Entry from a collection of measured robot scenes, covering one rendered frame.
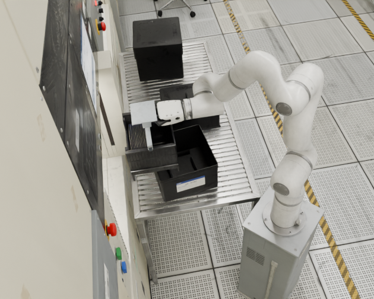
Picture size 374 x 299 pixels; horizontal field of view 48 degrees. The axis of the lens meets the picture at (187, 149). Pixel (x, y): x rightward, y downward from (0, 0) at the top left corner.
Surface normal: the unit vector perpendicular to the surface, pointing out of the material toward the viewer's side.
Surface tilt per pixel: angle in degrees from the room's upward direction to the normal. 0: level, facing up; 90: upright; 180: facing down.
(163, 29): 0
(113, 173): 0
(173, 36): 0
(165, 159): 90
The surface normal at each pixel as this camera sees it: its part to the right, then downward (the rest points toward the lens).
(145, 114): -0.07, -0.65
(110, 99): 0.17, 0.74
